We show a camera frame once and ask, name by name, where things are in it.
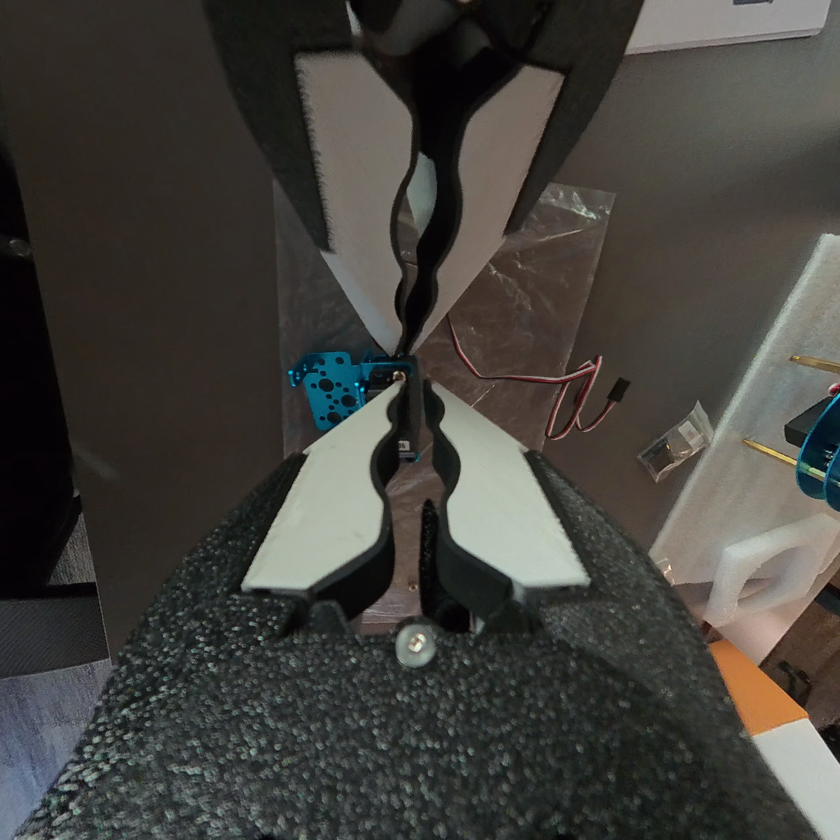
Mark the white foam frame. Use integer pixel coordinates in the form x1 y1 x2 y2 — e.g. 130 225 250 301
703 515 840 631

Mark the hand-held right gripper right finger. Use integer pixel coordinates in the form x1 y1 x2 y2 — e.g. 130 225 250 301
423 379 592 635

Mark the grey desk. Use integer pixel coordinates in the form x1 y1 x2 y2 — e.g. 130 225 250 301
0 0 840 664

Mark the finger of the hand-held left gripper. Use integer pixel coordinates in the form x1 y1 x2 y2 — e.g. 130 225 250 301
294 51 424 358
402 64 567 358

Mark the small bag of black parts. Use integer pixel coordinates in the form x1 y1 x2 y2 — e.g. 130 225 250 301
637 400 715 483

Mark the clear plastic bag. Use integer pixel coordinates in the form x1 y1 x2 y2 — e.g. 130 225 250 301
274 184 616 624

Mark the white foam sheet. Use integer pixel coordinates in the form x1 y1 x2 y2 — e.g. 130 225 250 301
650 233 840 664

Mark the black servo with blue bracket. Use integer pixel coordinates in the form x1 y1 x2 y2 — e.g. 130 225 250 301
287 351 421 463

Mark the orange cardboard box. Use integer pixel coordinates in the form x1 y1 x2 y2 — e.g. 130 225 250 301
709 640 840 840

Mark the open instruction manual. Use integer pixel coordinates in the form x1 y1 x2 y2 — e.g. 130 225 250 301
626 0 829 55

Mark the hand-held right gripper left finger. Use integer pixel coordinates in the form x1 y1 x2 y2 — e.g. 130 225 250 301
241 379 406 622

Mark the red white black servo cable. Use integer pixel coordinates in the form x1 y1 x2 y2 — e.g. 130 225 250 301
448 318 632 441

